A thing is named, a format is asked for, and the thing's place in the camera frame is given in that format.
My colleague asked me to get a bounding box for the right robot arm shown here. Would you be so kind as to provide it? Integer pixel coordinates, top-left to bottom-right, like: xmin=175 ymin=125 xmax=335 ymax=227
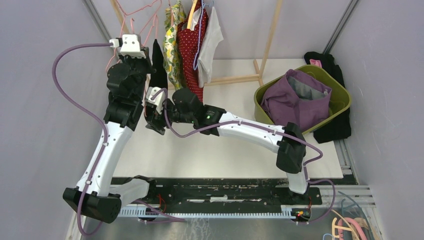
xmin=145 ymin=87 xmax=309 ymax=204

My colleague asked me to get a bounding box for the pile of spare hangers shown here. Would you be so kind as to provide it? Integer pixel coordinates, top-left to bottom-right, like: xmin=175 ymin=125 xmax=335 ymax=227
xmin=318 ymin=191 xmax=383 ymax=240

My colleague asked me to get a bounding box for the white garment on rack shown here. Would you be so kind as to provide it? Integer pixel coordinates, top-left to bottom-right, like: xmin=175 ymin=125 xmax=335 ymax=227
xmin=197 ymin=6 xmax=224 ymax=88

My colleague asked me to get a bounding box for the black garment behind basket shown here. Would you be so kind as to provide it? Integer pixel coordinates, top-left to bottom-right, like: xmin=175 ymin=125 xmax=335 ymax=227
xmin=303 ymin=51 xmax=352 ymax=144

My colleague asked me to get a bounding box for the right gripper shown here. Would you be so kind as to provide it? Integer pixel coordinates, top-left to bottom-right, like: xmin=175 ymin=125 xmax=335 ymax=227
xmin=145 ymin=97 xmax=195 ymax=135

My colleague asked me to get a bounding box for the white slotted cable duct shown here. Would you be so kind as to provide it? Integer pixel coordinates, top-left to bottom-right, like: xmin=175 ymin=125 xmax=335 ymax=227
xmin=118 ymin=205 xmax=296 ymax=220

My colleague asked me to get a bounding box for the left aluminium frame post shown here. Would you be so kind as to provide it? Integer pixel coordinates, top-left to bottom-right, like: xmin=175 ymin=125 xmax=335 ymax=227
xmin=82 ymin=0 xmax=112 ymax=42

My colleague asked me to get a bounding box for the wooden clothes rack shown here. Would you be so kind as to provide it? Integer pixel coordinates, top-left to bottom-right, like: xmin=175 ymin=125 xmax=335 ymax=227
xmin=104 ymin=0 xmax=283 ymax=88

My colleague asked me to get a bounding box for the black skirt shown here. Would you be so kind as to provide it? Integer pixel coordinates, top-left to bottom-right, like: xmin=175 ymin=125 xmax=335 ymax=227
xmin=148 ymin=39 xmax=168 ymax=89

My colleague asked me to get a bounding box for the purple pleated skirt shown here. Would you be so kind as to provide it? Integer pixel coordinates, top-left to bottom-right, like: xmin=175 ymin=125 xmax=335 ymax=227
xmin=260 ymin=69 xmax=332 ymax=132

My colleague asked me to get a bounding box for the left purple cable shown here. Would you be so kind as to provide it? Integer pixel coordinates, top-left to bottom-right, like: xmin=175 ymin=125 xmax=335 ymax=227
xmin=51 ymin=42 xmax=186 ymax=237

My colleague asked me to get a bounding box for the red polka dot skirt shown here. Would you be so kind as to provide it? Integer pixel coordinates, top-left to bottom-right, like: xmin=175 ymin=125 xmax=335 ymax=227
xmin=177 ymin=0 xmax=209 ymax=102

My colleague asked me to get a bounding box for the right aluminium frame post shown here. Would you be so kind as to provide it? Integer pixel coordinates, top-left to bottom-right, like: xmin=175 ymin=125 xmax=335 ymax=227
xmin=322 ymin=0 xmax=360 ymax=54

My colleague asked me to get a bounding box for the lemon print skirt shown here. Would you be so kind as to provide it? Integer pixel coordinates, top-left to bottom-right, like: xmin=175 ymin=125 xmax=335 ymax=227
xmin=162 ymin=0 xmax=186 ymax=90

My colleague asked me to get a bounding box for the olive green plastic basket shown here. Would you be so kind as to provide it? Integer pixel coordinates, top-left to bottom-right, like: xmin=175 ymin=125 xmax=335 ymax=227
xmin=253 ymin=64 xmax=351 ymax=134

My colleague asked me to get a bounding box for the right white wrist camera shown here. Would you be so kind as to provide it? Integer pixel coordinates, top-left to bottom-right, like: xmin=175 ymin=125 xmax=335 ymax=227
xmin=145 ymin=86 xmax=168 ymax=115

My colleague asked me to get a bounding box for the aluminium frame post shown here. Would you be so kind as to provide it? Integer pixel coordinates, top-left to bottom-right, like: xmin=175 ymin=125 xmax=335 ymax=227
xmin=322 ymin=0 xmax=360 ymax=54
xmin=82 ymin=0 xmax=112 ymax=42

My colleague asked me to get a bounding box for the blue wire hanger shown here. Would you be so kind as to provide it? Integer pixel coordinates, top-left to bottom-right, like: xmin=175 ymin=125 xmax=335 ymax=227
xmin=192 ymin=0 xmax=215 ymax=70

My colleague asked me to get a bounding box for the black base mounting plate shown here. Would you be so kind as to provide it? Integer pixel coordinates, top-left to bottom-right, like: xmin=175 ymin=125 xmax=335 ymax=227
xmin=110 ymin=177 xmax=323 ymax=215

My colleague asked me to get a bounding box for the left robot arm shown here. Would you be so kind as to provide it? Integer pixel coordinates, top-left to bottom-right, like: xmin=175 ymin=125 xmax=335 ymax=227
xmin=62 ymin=46 xmax=158 ymax=224

